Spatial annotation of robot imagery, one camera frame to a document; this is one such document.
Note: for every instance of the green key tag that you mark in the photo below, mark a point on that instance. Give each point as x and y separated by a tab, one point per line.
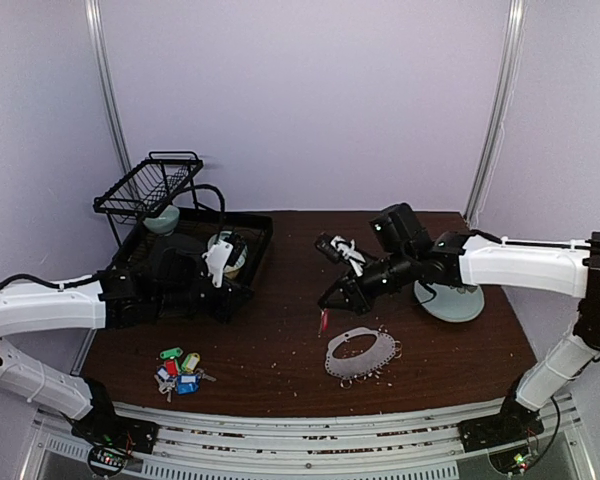
171	354

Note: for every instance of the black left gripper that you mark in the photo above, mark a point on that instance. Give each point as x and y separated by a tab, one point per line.
232	301

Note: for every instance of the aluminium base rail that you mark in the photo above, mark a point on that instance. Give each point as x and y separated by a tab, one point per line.
414	445

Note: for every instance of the black wire dish rack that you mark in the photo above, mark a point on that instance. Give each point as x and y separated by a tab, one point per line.
180	220

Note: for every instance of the aluminium wall post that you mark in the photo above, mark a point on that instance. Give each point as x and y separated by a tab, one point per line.
510	57
98	42

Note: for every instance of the light blue bowl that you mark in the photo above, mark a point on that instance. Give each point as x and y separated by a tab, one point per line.
239	248

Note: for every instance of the celadon green bowl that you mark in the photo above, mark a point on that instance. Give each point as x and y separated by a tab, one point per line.
165	223

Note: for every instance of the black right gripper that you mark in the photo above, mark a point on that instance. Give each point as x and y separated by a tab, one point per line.
353	288

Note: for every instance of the blue key tag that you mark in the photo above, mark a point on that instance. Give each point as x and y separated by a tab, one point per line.
187	384

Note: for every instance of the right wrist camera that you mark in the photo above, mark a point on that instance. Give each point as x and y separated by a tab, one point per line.
339	250

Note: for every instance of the light blue flower plate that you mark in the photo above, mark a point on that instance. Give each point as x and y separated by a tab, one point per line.
450	304

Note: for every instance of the yellow blue patterned bowl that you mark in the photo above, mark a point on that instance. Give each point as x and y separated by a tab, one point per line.
231	271

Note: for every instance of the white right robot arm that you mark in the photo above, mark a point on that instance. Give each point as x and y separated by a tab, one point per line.
475	258

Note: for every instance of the right aluminium wall post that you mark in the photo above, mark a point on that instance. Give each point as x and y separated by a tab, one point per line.
510	57

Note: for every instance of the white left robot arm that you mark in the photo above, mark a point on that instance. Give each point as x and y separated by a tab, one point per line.
29	304

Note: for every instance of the silver keys bunch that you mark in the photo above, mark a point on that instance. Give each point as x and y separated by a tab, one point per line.
166	383

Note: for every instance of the left aluminium wall post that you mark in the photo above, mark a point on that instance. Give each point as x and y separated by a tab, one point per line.
98	42

